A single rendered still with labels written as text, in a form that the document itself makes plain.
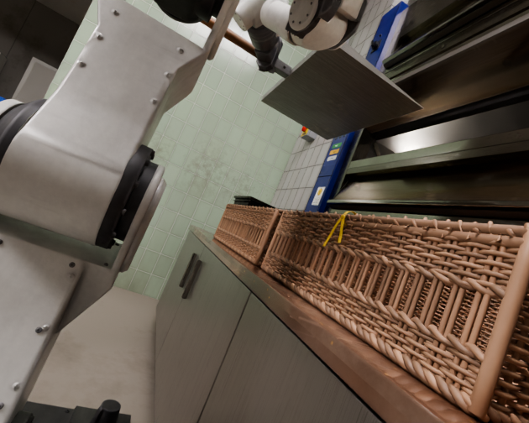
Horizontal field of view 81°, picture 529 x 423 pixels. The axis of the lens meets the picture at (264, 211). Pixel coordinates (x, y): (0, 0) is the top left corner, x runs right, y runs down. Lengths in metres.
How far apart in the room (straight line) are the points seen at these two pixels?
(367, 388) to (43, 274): 0.36
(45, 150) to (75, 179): 0.04
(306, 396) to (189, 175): 1.99
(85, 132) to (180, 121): 1.93
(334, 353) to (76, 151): 0.34
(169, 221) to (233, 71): 1.17
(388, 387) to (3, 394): 0.38
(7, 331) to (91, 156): 0.21
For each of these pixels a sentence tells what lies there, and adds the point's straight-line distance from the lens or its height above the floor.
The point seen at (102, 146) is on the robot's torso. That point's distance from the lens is 0.39.
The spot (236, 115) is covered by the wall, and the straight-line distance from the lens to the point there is 2.39.
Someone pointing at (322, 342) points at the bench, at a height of 0.57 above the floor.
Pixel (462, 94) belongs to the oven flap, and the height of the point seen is 1.37.
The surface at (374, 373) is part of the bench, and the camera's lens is 0.31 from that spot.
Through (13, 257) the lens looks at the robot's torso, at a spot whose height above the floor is 0.52.
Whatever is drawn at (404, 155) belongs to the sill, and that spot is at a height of 1.16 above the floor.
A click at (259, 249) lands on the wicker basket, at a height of 0.62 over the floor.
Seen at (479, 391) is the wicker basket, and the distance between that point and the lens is 0.31.
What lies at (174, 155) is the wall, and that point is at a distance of 2.27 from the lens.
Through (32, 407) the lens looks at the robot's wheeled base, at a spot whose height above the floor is 0.19.
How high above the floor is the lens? 0.64
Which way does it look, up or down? 5 degrees up
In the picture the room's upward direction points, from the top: 22 degrees clockwise
